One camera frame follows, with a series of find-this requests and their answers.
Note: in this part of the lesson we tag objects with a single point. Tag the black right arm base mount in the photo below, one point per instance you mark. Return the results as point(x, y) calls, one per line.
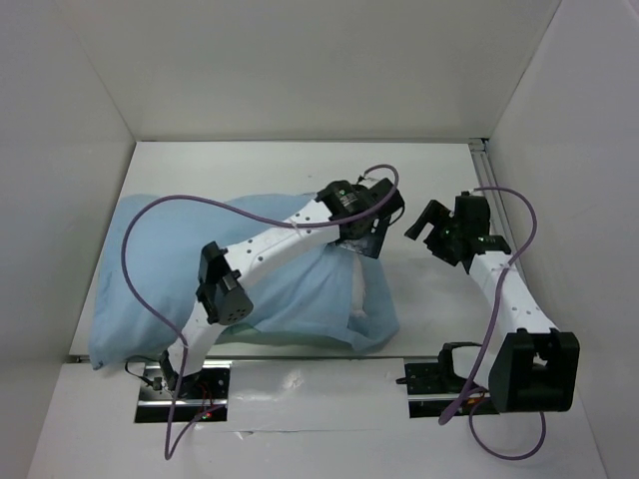
point(431, 383)

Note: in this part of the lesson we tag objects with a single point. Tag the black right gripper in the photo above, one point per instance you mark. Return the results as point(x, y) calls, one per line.
point(440, 229)

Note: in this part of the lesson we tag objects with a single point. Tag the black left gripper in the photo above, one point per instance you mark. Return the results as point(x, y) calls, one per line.
point(366, 244)

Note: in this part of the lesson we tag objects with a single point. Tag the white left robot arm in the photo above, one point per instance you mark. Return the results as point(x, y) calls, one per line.
point(350, 216)

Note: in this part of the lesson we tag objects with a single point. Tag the white pillow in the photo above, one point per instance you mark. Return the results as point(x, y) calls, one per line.
point(357, 289)

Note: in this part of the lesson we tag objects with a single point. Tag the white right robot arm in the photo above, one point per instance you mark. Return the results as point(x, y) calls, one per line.
point(524, 362)

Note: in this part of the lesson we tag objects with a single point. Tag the light blue green pillowcase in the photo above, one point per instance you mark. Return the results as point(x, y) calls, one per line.
point(149, 275)

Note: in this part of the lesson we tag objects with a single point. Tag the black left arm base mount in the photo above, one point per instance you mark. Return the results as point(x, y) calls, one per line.
point(205, 395)

